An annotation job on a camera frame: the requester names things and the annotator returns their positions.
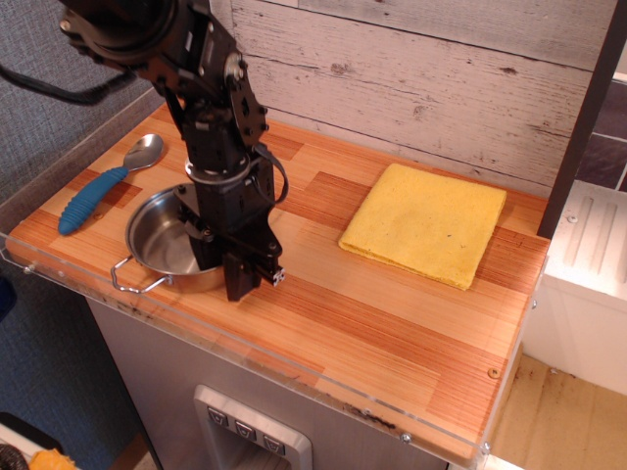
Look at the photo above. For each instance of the clear acrylic edge guard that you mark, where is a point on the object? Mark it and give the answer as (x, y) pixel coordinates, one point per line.
(348, 328)

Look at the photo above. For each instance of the yellow folded cloth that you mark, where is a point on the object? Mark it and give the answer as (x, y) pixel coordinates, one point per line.
(436, 226)

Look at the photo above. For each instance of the white toy sink unit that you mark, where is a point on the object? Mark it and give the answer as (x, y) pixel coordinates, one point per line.
(577, 322)

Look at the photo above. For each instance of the yellow object bottom left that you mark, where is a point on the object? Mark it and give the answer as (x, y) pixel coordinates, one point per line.
(51, 459)

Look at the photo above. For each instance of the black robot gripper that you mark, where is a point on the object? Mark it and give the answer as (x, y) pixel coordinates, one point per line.
(226, 217)

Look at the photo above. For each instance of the dark right vertical post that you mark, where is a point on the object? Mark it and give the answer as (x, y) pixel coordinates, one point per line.
(591, 107)

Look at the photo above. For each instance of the stainless steel two-handled pan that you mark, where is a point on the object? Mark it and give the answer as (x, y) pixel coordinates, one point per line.
(158, 241)

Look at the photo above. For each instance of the blue-handled metal spoon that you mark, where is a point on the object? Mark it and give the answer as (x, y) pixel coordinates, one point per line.
(143, 154)

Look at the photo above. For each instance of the grey toy fridge cabinet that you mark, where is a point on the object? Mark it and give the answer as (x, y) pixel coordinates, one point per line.
(161, 371)

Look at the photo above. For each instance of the silver dispenser panel with buttons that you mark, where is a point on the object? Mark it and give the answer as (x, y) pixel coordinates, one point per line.
(237, 436)

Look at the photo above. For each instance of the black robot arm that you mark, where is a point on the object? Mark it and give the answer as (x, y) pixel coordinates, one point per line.
(192, 60)

